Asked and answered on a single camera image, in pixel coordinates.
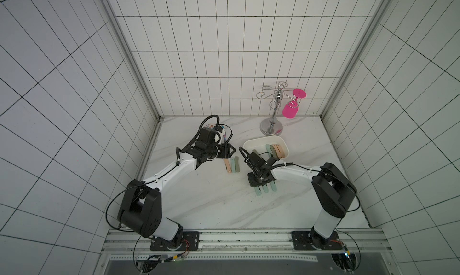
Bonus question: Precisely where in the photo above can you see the pink folding fruit knife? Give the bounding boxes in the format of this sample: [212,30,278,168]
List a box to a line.
[224,159,232,173]

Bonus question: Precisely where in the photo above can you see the mint folding fruit knife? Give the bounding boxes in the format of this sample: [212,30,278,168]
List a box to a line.
[270,181,277,192]

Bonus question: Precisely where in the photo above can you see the olive folding fruit knife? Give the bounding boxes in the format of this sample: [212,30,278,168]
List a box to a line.
[234,156,240,173]

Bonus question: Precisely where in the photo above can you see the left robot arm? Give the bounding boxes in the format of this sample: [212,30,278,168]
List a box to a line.
[105,114,236,245]

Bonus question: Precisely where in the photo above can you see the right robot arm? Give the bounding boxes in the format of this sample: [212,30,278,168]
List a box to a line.
[239,147,358,245]

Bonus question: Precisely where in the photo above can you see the olive knife in box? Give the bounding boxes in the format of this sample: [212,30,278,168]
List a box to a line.
[269,145,278,158]

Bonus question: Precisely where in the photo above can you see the white plastic storage box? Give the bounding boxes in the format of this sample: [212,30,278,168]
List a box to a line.
[243,135,290,159]

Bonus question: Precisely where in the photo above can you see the pink knife far right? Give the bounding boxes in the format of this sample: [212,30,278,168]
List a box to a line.
[276,144,285,159]

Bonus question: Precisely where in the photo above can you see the chrome glass holder stand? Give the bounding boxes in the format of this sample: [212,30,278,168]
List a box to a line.
[256,82,288,137]

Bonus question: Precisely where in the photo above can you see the pink wine glass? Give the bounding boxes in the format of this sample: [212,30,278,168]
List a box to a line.
[282,89,307,119]

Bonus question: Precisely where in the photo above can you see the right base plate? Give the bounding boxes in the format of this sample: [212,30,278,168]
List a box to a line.
[291,231,343,251]

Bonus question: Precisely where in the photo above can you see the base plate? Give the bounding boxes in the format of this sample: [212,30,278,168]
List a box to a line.
[150,231,200,252]
[291,231,343,251]

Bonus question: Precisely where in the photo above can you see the left base plate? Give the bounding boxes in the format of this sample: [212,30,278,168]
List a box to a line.
[150,231,200,252]

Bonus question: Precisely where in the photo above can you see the aluminium mounting rail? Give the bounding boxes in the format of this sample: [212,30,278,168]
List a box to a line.
[102,229,391,256]

